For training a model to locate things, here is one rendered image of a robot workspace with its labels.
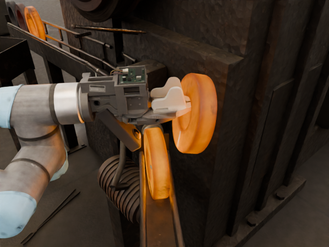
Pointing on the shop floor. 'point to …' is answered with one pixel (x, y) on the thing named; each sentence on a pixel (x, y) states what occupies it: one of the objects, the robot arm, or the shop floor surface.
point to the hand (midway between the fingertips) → (193, 105)
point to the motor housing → (122, 201)
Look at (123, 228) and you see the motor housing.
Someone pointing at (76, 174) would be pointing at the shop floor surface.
